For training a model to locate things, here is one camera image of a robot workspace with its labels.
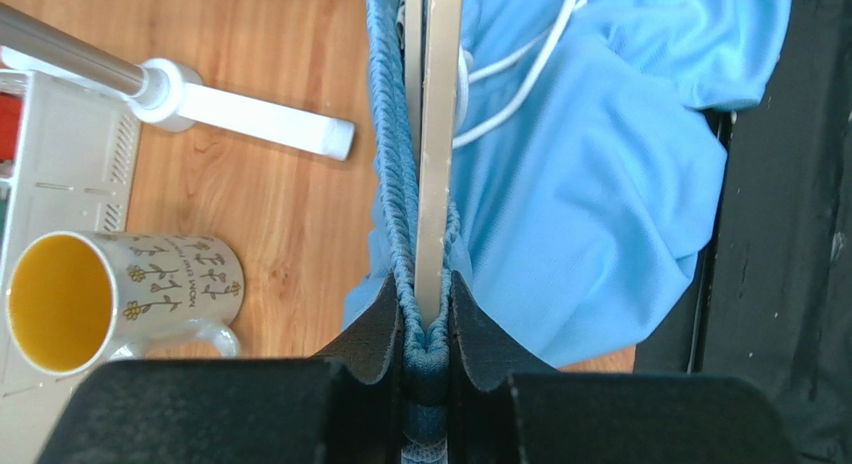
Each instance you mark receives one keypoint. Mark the white dish rack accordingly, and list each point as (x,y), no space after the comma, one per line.
(73,170)

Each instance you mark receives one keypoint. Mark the light blue shorts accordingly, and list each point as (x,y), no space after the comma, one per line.
(585,179)

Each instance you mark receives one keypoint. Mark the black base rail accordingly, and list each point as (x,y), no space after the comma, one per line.
(771,300)

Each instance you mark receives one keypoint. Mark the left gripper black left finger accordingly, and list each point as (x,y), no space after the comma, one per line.
(341,405)

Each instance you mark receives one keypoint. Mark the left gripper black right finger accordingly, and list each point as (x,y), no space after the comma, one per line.
(506,405)

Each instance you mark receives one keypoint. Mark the beige plastic hanger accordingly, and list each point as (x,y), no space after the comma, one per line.
(431,53)

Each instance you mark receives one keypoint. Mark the silver clothes rack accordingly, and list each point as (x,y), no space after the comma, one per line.
(164,93)

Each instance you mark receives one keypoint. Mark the red cube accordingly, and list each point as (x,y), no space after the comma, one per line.
(10,114)

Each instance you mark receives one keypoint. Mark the white floral mug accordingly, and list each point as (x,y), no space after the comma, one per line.
(79,298)

